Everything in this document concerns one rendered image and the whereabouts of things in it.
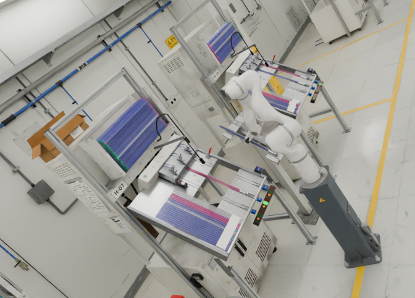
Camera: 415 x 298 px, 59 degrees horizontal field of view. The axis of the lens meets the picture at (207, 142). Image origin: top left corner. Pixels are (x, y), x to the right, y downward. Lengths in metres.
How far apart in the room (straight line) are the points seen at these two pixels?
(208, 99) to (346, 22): 3.68
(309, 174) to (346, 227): 0.46
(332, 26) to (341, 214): 4.63
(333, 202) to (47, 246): 2.56
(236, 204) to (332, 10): 4.66
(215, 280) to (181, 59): 1.88
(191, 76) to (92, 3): 1.88
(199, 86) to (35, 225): 1.96
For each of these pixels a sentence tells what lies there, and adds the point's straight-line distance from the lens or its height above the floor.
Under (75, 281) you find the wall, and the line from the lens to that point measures 3.88.
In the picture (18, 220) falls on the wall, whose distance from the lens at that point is 3.69.
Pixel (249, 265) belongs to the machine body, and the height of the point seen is 0.23.
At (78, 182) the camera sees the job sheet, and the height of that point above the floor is 1.51.
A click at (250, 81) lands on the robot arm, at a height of 1.42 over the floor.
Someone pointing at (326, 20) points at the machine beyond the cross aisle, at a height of 0.41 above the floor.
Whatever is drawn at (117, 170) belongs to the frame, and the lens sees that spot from 2.38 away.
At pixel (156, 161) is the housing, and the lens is 2.57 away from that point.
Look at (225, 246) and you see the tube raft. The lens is 2.29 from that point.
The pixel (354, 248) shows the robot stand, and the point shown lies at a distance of 2.68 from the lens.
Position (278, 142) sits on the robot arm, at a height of 1.07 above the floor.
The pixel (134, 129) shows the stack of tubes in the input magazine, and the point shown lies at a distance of 2.52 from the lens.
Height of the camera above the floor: 1.99
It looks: 19 degrees down
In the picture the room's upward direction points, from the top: 38 degrees counter-clockwise
